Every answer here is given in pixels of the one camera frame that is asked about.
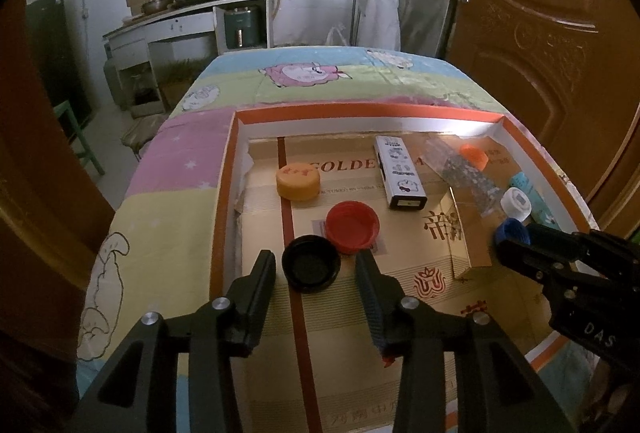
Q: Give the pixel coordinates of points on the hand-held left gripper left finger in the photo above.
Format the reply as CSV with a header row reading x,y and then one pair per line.
x,y
255,298

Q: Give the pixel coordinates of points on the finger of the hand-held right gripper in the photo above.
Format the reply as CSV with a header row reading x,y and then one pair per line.
x,y
525,260
555,235

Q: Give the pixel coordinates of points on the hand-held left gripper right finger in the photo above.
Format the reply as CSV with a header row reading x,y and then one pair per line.
x,y
372,308

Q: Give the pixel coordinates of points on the blue bottle cap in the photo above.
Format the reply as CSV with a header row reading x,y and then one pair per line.
x,y
510,231

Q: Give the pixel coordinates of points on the shallow cardboard box tray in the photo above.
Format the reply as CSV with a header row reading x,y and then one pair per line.
x,y
325,318

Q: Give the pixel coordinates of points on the white bottle cap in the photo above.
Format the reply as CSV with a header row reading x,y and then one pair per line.
x,y
517,204

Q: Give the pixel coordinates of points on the gold cardboard box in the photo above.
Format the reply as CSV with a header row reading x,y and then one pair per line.
x,y
467,238

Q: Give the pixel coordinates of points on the black bottle cap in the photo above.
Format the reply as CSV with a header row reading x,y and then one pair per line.
x,y
311,263

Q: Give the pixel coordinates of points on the red bottle cap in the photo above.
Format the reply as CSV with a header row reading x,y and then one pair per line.
x,y
352,227

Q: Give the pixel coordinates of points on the clear plastic bottle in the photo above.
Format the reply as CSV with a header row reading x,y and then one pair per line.
x,y
467,178

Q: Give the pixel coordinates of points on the orange bottle cap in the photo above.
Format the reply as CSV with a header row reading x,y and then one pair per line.
x,y
474,155

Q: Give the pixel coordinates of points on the yellow-orange lid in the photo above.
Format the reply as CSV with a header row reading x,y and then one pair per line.
x,y
298,182

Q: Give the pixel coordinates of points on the slim white printed box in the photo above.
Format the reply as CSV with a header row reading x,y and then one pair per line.
x,y
400,173

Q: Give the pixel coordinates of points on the brown panelled wooden door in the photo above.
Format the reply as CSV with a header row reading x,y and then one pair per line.
x,y
540,38

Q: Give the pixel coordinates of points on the grey cushion stool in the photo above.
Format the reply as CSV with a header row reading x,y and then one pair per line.
x,y
142,132

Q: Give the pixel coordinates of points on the plain brown wooden door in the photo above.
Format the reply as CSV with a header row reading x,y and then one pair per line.
x,y
45,238

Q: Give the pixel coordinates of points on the green chair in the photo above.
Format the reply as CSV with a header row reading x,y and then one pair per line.
x,y
75,135

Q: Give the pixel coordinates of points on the grey gas cylinder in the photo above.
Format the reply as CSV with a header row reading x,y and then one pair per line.
x,y
114,80

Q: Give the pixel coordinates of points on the green air fryer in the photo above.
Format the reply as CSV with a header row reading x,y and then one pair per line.
x,y
241,27

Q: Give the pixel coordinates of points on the clear plastic sheeting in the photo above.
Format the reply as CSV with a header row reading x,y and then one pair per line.
x,y
385,13

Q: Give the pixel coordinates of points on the white kitchen counter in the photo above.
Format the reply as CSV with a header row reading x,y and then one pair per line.
x,y
170,25

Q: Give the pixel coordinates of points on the metal pipe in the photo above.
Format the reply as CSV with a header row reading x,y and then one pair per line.
x,y
355,13

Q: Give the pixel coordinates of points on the dark green cabinet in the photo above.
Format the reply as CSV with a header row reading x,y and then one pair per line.
x,y
55,58

